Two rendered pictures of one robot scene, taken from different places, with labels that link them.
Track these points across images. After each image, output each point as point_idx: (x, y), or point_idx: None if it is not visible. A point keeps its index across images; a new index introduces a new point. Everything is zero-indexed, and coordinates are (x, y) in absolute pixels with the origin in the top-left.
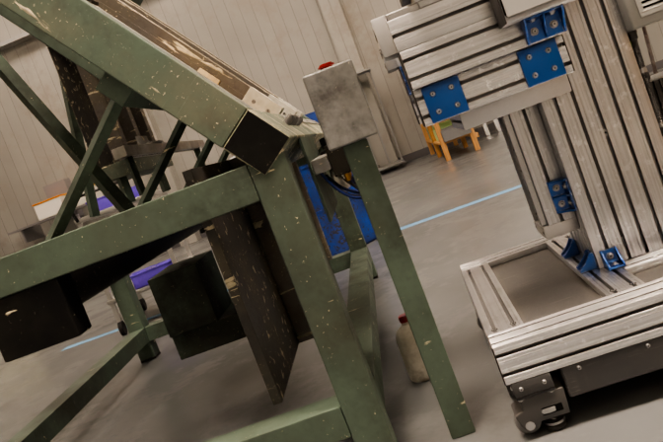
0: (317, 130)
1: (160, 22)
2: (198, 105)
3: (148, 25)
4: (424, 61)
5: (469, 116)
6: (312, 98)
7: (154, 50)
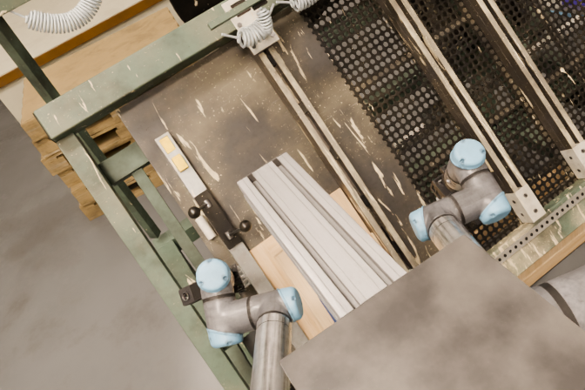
0: (564, 231)
1: (440, 61)
2: None
3: (339, 180)
4: None
5: None
6: None
7: (212, 373)
